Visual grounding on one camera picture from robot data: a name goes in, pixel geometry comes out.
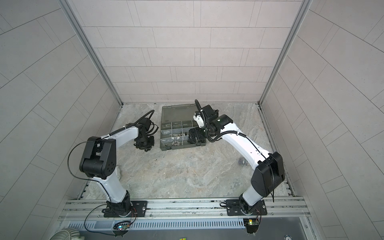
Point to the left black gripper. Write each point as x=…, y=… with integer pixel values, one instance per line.
x=150, y=145

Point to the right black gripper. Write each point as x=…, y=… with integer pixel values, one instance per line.
x=198, y=136

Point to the grey compartment organizer box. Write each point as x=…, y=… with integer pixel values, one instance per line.
x=178, y=128

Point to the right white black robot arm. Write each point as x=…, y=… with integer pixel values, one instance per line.
x=268, y=167

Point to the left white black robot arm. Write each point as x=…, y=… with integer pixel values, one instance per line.
x=99, y=160

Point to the white square clock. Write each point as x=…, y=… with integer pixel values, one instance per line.
x=118, y=171

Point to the glitter tube with cap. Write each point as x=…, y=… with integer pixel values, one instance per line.
x=243, y=162

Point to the left controller board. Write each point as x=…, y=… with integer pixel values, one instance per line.
x=121, y=228

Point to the controller board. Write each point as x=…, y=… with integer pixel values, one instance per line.
x=121, y=228
x=251, y=225

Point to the right controller board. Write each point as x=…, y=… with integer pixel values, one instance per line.
x=251, y=225

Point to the white fan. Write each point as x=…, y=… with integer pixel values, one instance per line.
x=68, y=234

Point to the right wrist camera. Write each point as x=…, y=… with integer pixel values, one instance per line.
x=199, y=119

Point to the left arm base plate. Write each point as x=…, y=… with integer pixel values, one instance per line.
x=125, y=209

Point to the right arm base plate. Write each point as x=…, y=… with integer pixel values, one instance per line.
x=241, y=208

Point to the aluminium rail frame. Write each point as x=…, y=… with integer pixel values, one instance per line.
x=200, y=208

